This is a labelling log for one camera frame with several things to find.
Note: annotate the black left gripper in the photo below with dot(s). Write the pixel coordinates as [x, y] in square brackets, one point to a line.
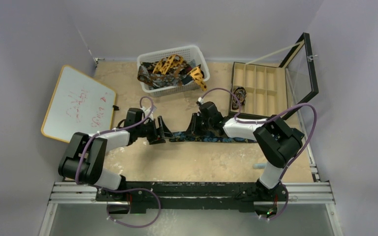
[154, 133]

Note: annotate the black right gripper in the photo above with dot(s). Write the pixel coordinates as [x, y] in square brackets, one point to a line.
[198, 125]

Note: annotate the navy blue shell pattern tie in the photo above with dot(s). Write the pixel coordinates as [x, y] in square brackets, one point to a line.
[208, 138]

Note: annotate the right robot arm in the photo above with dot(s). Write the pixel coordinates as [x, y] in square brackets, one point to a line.
[278, 142]

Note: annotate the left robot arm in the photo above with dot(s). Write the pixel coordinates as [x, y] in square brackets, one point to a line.
[84, 157]

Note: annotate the dark brown patterned tie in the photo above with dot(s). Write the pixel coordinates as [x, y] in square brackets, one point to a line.
[153, 78]

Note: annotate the rolled cat pattern tie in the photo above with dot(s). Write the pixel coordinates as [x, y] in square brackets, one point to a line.
[241, 94]

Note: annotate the light blue marker pen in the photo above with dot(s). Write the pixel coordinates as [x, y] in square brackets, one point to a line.
[259, 166]

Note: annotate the white plastic basket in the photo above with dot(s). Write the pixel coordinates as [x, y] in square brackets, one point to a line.
[192, 54]

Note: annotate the black tie display box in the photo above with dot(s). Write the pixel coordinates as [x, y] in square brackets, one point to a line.
[272, 89]

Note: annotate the yellow framed whiteboard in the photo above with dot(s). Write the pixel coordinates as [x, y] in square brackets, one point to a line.
[79, 104]

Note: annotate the aluminium frame rail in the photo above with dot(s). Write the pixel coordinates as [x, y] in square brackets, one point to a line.
[183, 153]

